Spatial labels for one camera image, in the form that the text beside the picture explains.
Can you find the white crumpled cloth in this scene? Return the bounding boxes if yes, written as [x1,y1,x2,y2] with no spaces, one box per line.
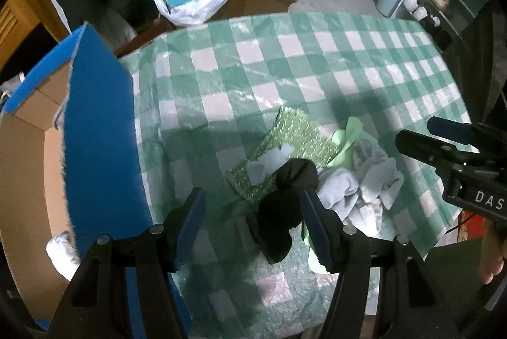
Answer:
[45,231,80,278]

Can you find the light green cloth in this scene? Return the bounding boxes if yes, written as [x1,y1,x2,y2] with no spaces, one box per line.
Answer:
[302,116,381,273]

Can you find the white plastic bag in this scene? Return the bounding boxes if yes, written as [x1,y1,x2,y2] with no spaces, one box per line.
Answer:
[154,0,232,27]

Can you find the black sock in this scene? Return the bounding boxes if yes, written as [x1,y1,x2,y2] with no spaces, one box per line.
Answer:
[247,159,319,264]

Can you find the white sock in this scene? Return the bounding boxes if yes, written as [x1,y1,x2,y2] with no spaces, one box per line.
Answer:
[349,141,405,237]

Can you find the sparkly green scrub cloth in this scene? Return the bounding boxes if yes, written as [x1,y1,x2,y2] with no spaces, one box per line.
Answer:
[226,106,341,205]

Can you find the white shoes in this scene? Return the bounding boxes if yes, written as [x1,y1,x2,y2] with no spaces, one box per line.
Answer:
[404,0,429,20]

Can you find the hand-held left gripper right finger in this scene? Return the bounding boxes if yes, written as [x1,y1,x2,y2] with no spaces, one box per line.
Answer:
[301,189,464,339]

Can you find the person's right hand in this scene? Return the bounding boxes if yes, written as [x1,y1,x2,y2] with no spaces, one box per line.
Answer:
[478,220,505,285]

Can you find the black cable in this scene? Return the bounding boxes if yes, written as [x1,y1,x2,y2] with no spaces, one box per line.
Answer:
[446,211,490,242]

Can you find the green white checkered tablecloth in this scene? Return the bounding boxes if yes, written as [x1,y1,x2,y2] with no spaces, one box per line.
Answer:
[119,12,474,318]

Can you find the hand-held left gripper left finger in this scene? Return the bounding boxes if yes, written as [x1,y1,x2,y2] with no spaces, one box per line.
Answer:
[45,188,207,339]

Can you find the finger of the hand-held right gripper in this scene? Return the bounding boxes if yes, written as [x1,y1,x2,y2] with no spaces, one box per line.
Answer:
[396,129,482,165]
[427,116,507,153]

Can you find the cardboard box with blue flaps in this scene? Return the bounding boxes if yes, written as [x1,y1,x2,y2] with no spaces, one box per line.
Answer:
[0,24,185,339]

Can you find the wooden slatted cabinet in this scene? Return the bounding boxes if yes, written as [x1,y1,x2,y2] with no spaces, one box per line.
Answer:
[0,0,72,76]

